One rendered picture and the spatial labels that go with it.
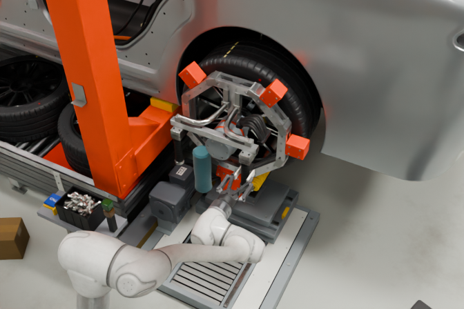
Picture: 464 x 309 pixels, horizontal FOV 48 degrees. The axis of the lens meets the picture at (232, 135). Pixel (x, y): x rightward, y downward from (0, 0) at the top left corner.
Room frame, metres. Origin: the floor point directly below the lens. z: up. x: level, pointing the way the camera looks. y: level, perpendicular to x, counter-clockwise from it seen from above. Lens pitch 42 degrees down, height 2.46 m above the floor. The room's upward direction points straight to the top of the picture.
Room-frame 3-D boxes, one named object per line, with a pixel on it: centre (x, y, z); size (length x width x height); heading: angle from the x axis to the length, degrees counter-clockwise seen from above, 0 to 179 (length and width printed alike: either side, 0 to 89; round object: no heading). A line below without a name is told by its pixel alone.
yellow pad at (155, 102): (2.25, 0.35, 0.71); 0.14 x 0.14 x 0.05; 63
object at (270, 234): (2.00, -0.09, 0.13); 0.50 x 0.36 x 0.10; 63
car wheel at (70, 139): (2.35, 0.70, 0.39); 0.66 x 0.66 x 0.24
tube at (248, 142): (1.69, -0.05, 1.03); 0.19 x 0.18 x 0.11; 153
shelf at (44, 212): (1.64, 0.75, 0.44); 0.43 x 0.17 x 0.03; 63
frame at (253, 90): (1.85, -0.01, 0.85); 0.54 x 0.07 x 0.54; 63
